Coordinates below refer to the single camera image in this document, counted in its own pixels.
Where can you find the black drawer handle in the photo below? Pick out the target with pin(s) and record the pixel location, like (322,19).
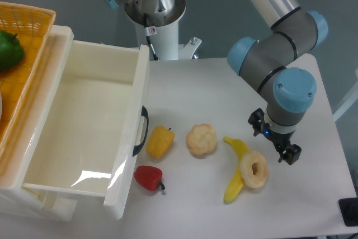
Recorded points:
(142,132)

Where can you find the white plate edge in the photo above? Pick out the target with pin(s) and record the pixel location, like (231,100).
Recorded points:
(1,105)

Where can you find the white frame at right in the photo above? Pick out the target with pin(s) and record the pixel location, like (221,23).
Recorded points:
(346,102)

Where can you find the red toy bell pepper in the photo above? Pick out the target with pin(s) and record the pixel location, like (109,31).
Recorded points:
(149,178)

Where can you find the white drawer cabinet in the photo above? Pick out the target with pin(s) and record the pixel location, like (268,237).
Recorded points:
(15,198)

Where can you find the beige flower-shaped bread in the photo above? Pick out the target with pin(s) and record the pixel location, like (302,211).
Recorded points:
(201,140)

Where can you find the orange plastic basket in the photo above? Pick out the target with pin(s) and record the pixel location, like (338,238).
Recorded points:
(32,26)

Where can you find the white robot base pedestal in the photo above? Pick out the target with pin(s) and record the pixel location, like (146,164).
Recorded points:
(157,26)

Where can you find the yellow toy bell pepper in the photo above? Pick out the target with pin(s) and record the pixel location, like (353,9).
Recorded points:
(160,141)

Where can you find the white plastic drawer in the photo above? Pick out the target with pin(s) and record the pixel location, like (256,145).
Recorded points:
(86,145)

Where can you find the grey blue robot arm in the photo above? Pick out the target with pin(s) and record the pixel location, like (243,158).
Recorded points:
(264,65)

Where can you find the black device at edge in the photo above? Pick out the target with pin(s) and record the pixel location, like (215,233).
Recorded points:
(348,208)

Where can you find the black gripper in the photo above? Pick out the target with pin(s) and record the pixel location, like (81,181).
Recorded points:
(289,153)

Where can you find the beige ring donut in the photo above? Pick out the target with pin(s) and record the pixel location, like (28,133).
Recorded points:
(254,169)

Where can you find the green toy bell pepper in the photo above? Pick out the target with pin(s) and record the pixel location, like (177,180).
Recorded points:
(12,53)

